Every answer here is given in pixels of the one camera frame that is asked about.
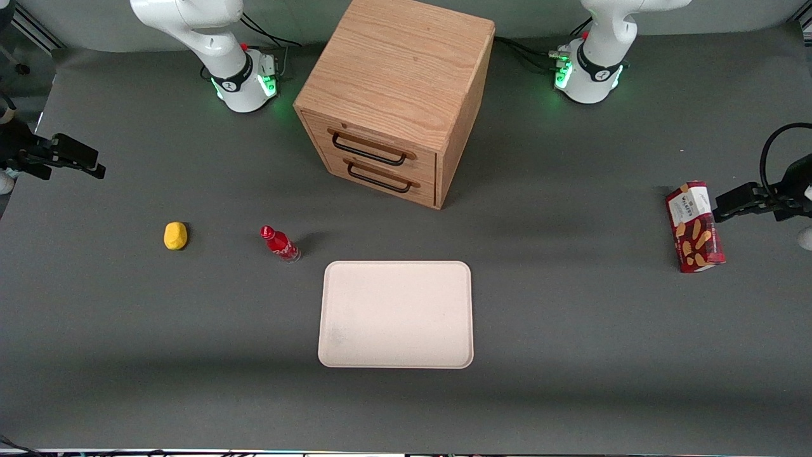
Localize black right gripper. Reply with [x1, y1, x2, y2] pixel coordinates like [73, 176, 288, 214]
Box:
[0, 119, 107, 182]

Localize cream plastic tray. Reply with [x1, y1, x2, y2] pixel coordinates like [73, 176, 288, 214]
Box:
[317, 260, 475, 369]

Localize black right arm base cables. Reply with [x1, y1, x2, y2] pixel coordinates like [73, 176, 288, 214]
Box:
[238, 11, 303, 49]

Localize red cookie box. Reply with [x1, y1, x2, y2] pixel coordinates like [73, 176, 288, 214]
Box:
[665, 180, 726, 274]

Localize black metal drawer handle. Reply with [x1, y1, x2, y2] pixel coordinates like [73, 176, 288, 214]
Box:
[343, 159, 421, 194]
[327, 129, 417, 167]

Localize wooden drawer cabinet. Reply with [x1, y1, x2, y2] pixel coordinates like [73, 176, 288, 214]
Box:
[293, 0, 496, 210]

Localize red coke bottle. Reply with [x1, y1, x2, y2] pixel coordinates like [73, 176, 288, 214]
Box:
[260, 225, 301, 263]

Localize aluminium frame profile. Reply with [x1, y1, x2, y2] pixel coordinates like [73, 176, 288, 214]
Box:
[9, 3, 65, 53]

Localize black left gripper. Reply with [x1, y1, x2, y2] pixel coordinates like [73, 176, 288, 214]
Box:
[713, 154, 812, 223]

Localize black left arm base cables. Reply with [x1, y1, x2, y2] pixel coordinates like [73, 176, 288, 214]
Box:
[495, 35, 566, 72]

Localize black looped gripper cable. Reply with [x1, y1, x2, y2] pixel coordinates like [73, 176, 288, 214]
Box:
[759, 123, 812, 199]

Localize black arm base cables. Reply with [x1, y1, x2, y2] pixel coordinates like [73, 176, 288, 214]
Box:
[238, 11, 303, 49]
[495, 35, 566, 72]

